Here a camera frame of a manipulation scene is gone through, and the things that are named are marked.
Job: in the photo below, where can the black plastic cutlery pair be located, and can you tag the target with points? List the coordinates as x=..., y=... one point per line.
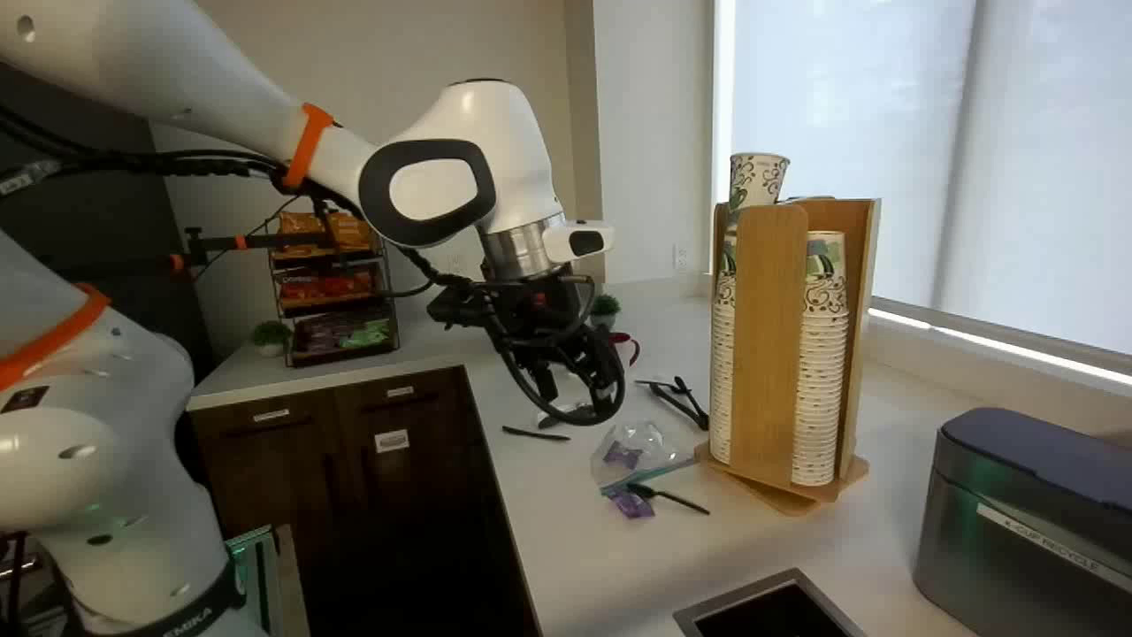
x=679, y=394

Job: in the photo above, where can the wooden cup dispenser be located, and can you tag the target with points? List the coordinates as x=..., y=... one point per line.
x=787, y=312

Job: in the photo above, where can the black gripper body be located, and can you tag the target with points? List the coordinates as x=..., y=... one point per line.
x=531, y=318

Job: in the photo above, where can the grey recycling bin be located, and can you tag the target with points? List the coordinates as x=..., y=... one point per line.
x=1029, y=529

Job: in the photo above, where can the patterned paper cup on top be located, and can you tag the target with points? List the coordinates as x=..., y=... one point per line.
x=754, y=178

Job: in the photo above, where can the small potted plant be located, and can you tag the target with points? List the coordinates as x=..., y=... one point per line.
x=605, y=311
x=269, y=339

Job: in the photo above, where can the black plastic knife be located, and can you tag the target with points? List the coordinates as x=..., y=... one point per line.
x=531, y=432

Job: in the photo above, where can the dark wooden cabinet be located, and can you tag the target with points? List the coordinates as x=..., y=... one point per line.
x=390, y=501

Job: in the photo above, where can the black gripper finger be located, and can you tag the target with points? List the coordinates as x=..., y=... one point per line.
x=535, y=385
x=597, y=361

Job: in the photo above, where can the black stirrer stick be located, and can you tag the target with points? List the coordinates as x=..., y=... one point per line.
x=660, y=495

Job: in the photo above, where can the snack display rack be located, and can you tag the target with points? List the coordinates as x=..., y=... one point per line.
x=332, y=287

